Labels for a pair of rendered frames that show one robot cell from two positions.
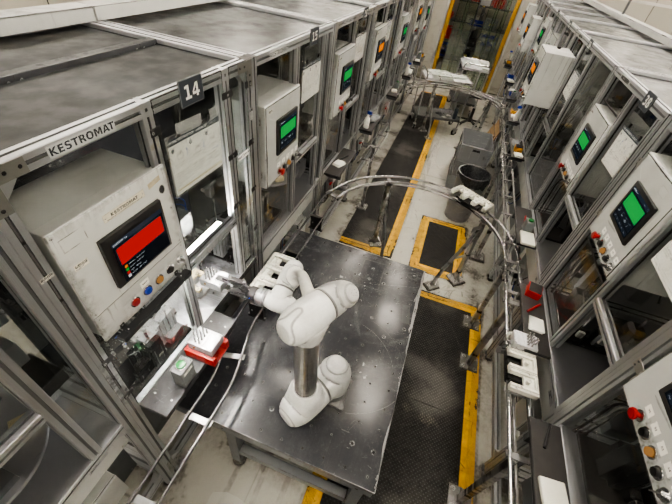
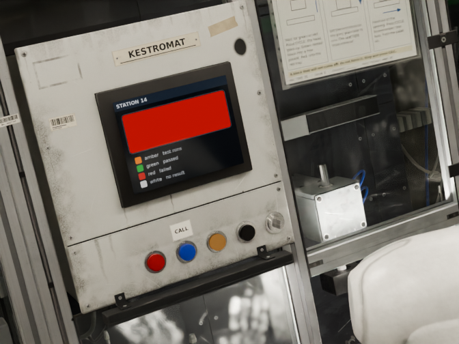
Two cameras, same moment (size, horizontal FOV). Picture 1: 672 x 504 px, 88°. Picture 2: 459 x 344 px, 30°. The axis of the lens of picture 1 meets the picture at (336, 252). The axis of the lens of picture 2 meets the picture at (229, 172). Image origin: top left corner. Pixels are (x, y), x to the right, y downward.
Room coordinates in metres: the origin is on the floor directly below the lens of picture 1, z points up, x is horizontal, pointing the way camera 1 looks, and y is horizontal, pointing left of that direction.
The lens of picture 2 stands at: (0.00, -0.60, 1.83)
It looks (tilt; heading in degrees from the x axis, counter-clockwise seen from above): 11 degrees down; 54
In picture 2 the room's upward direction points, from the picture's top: 12 degrees counter-clockwise
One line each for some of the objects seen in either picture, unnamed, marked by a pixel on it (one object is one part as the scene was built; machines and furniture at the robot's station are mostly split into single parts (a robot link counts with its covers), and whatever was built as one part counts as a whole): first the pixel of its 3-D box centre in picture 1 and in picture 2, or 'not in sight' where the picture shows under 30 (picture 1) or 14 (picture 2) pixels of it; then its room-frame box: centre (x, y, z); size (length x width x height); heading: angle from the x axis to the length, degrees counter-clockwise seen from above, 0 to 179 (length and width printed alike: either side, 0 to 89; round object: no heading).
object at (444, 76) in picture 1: (440, 100); not in sight; (6.48, -1.40, 0.48); 0.88 x 0.56 x 0.96; 95
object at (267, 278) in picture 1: (272, 277); not in sight; (1.43, 0.37, 0.84); 0.36 x 0.14 x 0.10; 167
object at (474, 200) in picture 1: (470, 200); not in sight; (2.71, -1.12, 0.84); 0.37 x 0.14 x 0.10; 45
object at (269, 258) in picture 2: (156, 300); (199, 280); (0.77, 0.64, 1.37); 0.36 x 0.04 x 0.04; 167
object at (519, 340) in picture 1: (525, 340); not in sight; (1.20, -1.12, 0.92); 0.13 x 0.10 x 0.09; 77
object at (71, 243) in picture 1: (106, 243); (145, 148); (0.80, 0.77, 1.60); 0.42 x 0.29 x 0.46; 167
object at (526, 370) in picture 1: (519, 365); not in sight; (1.09, -1.09, 0.84); 0.37 x 0.14 x 0.10; 167
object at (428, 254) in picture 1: (439, 245); not in sight; (3.04, -1.14, 0.01); 1.00 x 0.55 x 0.01; 167
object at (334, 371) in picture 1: (333, 375); not in sight; (0.86, -0.09, 0.85); 0.18 x 0.16 x 0.22; 141
